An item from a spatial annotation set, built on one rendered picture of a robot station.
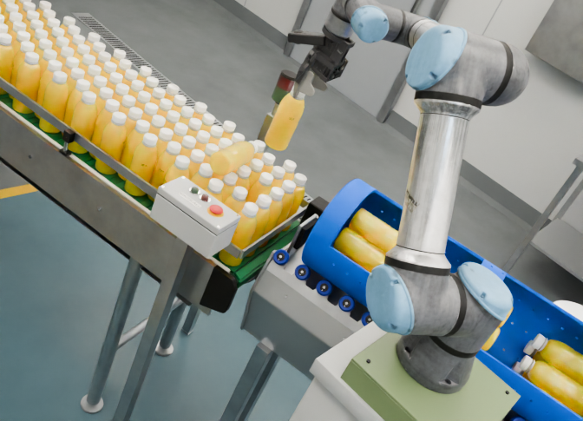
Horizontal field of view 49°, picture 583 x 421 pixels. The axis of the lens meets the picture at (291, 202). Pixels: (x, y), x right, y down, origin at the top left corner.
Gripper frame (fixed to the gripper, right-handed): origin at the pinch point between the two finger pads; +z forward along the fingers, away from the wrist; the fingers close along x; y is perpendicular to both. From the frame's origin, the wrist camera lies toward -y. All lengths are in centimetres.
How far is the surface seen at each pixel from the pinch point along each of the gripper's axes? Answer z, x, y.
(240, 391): 92, -15, 34
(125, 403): 106, -39, 11
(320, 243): 24.1, -13.1, 30.4
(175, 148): 29.9, -16.6, -19.3
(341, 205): 14.8, -7.0, 28.1
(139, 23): 189, 241, -265
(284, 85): 20.7, 31.8, -19.6
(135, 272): 70, -27, -10
